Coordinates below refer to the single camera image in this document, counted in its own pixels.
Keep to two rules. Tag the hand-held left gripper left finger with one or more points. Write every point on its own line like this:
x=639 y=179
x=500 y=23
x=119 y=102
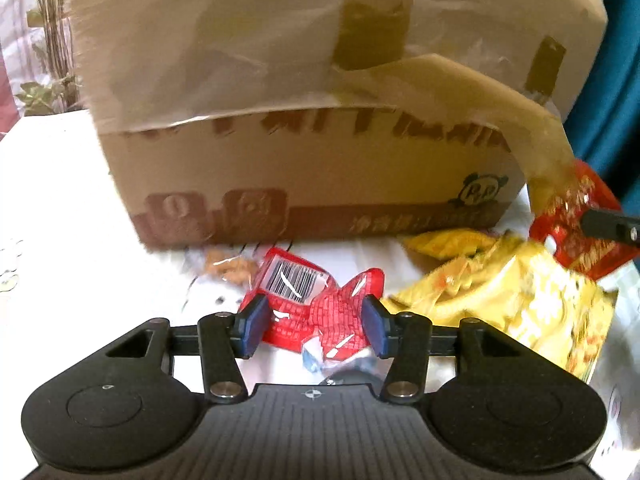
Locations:
x=252 y=325

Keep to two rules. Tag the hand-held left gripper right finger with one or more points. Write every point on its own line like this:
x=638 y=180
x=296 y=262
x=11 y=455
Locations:
x=375 y=325

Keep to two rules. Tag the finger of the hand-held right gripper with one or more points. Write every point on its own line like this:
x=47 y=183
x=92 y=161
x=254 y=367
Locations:
x=610 y=226

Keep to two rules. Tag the red grid-pattern snack packet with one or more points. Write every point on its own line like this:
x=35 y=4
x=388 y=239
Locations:
x=330 y=320

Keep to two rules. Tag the red and gold snack packet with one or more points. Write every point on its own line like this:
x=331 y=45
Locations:
x=565 y=220

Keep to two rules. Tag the cardboard box with plastic liner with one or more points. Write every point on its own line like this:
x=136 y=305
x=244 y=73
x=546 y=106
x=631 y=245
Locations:
x=225 y=160

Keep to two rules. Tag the clear packet of brown snack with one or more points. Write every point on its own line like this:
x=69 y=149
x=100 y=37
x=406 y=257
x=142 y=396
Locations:
x=227 y=265

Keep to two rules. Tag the small yellow snack packet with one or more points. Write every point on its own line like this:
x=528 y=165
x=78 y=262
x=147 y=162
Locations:
x=445 y=242

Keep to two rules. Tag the large yellow snack packet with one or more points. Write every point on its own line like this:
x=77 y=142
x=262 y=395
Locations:
x=530 y=300

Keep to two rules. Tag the teal curtain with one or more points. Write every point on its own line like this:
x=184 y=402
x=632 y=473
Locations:
x=620 y=85

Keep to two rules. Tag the red printed backdrop cloth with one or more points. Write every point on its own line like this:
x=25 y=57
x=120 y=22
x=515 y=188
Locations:
x=40 y=35

